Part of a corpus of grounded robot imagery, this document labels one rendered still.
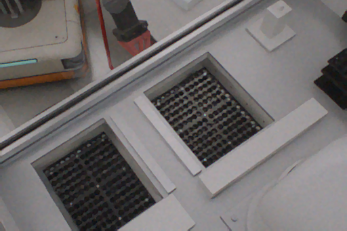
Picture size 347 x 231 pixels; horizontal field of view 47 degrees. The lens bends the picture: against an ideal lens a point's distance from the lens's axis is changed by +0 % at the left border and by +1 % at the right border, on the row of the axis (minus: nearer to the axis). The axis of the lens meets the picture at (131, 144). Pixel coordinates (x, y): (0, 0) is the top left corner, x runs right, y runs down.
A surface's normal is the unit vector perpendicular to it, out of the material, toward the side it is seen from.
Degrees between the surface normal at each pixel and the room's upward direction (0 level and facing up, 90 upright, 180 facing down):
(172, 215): 0
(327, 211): 31
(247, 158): 0
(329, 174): 14
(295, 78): 0
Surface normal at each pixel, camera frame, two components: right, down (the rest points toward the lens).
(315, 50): -0.06, -0.39
